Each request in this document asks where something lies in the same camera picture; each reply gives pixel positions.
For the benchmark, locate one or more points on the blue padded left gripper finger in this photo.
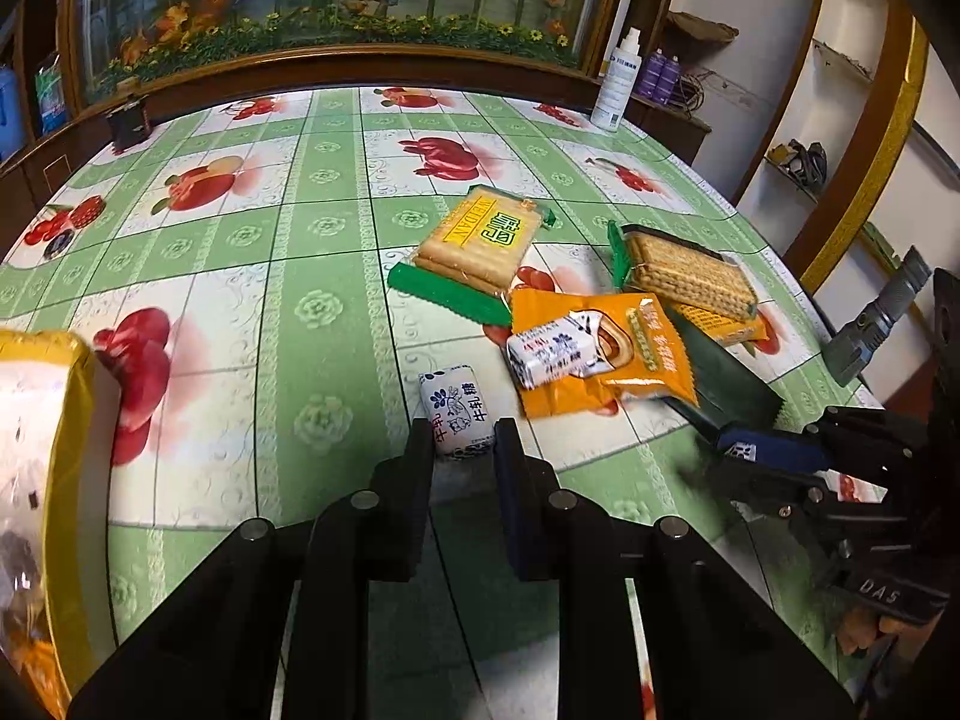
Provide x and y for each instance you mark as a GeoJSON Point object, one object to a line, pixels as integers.
{"type": "Point", "coordinates": [789, 452]}

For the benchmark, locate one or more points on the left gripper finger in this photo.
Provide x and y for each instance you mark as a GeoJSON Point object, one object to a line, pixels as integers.
{"type": "Point", "coordinates": [524, 484]}
{"type": "Point", "coordinates": [403, 485]}

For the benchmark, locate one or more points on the dark green snack packet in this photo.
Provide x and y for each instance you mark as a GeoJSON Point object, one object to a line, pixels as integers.
{"type": "Point", "coordinates": [728, 393]}

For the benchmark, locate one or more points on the white blue milk candy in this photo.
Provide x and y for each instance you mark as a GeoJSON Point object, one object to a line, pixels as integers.
{"type": "Point", "coordinates": [459, 417]}

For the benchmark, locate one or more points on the clear plastic snack bag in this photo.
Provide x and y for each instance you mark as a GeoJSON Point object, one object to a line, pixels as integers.
{"type": "Point", "coordinates": [24, 471]}

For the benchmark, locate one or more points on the person's right hand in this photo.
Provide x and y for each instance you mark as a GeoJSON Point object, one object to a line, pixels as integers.
{"type": "Point", "coordinates": [861, 627]}

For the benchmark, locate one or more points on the grey flashlight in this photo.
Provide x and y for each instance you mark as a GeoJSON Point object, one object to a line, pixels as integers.
{"type": "Point", "coordinates": [851, 349]}

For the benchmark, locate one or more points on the orange packet under crackers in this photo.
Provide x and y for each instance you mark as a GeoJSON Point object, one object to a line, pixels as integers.
{"type": "Point", "coordinates": [719, 328]}

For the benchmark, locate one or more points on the orange snack packet centre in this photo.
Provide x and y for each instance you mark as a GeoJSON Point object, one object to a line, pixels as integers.
{"type": "Point", "coordinates": [645, 351]}

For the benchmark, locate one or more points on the cracker pack green ends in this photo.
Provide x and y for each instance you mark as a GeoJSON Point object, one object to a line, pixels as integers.
{"type": "Point", "coordinates": [470, 261]}

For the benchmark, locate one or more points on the large cracker pack dark tray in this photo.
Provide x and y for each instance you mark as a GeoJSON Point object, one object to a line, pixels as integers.
{"type": "Point", "coordinates": [646, 260]}

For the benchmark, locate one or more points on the purple bottles on shelf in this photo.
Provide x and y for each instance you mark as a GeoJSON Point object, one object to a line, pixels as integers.
{"type": "Point", "coordinates": [659, 77]}

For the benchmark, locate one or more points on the white spray bottle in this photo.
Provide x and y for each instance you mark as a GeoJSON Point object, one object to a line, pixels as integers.
{"type": "Point", "coordinates": [618, 83]}

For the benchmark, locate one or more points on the small black box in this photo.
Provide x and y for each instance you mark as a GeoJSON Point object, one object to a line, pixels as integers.
{"type": "Point", "coordinates": [128, 124]}

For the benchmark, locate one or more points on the blue thermos jug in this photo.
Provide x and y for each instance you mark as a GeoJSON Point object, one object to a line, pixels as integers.
{"type": "Point", "coordinates": [12, 129]}

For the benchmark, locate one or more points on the flower painted glass screen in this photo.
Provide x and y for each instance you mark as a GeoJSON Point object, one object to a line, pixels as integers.
{"type": "Point", "coordinates": [108, 44]}

